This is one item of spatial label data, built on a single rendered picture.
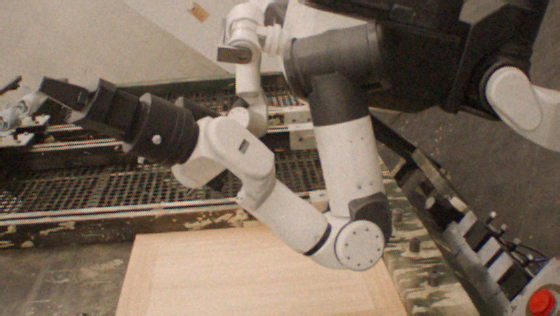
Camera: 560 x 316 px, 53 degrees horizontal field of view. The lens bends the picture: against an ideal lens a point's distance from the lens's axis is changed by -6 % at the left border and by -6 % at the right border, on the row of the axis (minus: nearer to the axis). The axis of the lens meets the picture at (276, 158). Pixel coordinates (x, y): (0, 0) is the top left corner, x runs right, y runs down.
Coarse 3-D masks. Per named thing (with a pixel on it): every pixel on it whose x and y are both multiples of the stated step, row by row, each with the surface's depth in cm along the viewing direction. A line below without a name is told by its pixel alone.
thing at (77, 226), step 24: (312, 192) 148; (0, 216) 143; (24, 216) 143; (48, 216) 143; (72, 216) 142; (96, 216) 141; (120, 216) 141; (144, 216) 141; (168, 216) 141; (192, 216) 142; (216, 216) 142; (240, 216) 143; (0, 240) 140; (24, 240) 141; (48, 240) 141; (72, 240) 142; (96, 240) 142; (120, 240) 143
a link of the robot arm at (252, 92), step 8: (240, 88) 153; (248, 88) 152; (256, 88) 153; (240, 96) 157; (248, 96) 158; (256, 96) 157; (264, 96) 157; (256, 104) 158; (264, 104) 157; (256, 112) 158; (264, 112) 157
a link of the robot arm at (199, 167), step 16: (192, 112) 84; (208, 112) 86; (176, 128) 78; (192, 128) 79; (176, 144) 78; (192, 144) 80; (160, 160) 79; (176, 160) 79; (192, 160) 81; (208, 160) 81; (176, 176) 87; (192, 176) 85; (208, 176) 85
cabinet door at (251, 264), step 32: (160, 256) 133; (192, 256) 133; (224, 256) 132; (256, 256) 131; (288, 256) 131; (128, 288) 121; (160, 288) 121; (192, 288) 121; (224, 288) 120; (256, 288) 120; (288, 288) 119; (320, 288) 118; (352, 288) 118; (384, 288) 116
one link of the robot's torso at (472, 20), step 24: (480, 0) 112; (504, 0) 106; (528, 0) 104; (480, 24) 104; (504, 24) 105; (528, 24) 105; (480, 48) 106; (504, 48) 107; (528, 48) 109; (456, 72) 108; (456, 96) 109
